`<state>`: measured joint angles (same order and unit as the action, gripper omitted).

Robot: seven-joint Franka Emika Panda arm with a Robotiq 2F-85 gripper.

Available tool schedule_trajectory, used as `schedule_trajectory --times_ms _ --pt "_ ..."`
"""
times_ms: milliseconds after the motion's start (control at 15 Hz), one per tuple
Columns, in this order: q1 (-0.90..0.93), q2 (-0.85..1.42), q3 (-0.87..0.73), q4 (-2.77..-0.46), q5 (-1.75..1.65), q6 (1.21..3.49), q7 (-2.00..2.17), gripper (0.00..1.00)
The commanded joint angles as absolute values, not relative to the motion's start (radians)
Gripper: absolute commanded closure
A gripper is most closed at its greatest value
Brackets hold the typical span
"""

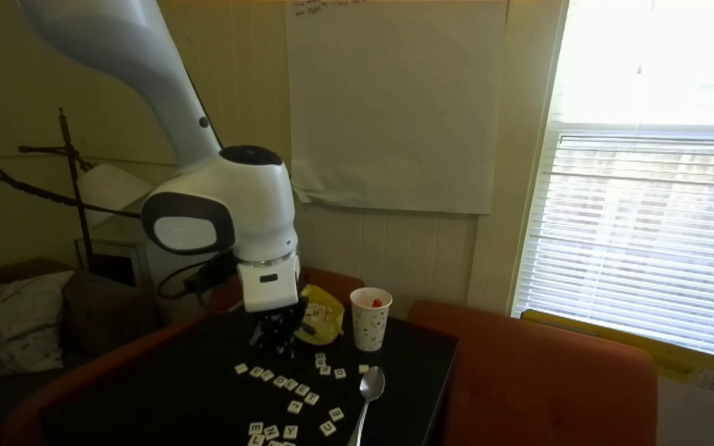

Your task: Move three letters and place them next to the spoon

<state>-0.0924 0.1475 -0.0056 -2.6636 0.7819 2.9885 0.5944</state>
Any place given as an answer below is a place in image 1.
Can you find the large white paper sheet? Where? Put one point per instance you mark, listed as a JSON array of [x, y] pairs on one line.
[[394, 105]]

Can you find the patterned white pillow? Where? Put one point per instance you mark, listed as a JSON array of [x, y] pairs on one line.
[[10, 322]]

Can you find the white lamp shade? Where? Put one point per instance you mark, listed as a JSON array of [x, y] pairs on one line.
[[109, 189]]

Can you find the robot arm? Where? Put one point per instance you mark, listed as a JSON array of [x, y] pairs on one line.
[[146, 68]]

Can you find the heap of letter tiles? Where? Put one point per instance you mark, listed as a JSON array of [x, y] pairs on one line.
[[320, 313]]

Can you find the silver metal spoon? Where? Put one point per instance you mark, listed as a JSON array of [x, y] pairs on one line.
[[371, 384]]

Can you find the spotted white paper cup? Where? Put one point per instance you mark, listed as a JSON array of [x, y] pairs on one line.
[[369, 328]]

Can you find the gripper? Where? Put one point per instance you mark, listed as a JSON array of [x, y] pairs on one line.
[[282, 314]]

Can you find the brown sofa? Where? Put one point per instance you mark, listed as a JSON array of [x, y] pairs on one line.
[[109, 310]]

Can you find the yellow bag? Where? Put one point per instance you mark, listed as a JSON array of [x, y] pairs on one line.
[[327, 331]]

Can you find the white side cabinet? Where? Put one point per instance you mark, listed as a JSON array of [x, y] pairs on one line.
[[121, 248]]

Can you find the white window blind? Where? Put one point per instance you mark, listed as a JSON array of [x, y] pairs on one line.
[[642, 248]]

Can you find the window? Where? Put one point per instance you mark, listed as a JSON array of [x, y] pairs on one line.
[[642, 186]]

